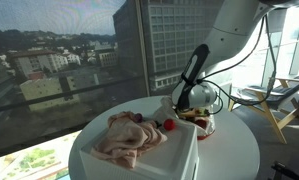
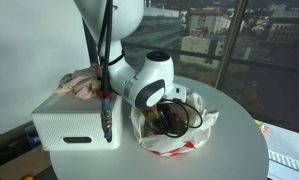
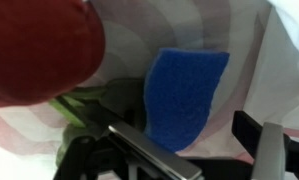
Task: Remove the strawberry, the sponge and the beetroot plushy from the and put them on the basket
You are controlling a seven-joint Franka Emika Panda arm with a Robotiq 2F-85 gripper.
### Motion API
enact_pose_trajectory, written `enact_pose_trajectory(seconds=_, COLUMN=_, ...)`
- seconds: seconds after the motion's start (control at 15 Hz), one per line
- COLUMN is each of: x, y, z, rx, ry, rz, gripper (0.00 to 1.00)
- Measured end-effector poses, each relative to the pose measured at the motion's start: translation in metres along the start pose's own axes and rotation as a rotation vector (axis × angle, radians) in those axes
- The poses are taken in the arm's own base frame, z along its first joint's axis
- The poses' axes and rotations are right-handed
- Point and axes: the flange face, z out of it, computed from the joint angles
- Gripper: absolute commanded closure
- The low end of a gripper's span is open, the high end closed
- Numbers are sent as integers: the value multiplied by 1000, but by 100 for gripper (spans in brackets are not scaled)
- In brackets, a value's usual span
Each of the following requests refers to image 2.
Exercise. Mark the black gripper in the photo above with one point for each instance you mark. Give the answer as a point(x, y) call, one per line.
point(170, 115)

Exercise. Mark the red strawberry toy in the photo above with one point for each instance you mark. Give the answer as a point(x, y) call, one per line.
point(99, 95)

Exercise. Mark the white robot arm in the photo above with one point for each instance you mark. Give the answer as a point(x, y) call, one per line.
point(139, 80)

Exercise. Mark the white plastic bag red print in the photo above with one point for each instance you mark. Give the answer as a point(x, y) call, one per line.
point(175, 143)

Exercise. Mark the pink crumpled cloth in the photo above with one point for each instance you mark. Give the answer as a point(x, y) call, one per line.
point(80, 81)

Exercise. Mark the white perforated storage box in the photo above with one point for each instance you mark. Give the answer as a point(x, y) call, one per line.
point(72, 123)

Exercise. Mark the white floor vent grille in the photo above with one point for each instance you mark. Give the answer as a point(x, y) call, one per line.
point(289, 161)

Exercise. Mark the blue object under table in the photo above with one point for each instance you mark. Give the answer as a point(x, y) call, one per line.
point(31, 135)

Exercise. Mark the small orange object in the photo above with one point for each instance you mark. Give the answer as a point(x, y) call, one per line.
point(27, 178)

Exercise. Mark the brown cardboard box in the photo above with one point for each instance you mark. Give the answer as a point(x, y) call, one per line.
point(19, 165)

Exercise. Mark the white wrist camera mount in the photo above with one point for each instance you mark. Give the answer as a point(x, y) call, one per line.
point(179, 91)

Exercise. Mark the dark window frame post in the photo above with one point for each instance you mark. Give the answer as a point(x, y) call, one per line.
point(230, 43)

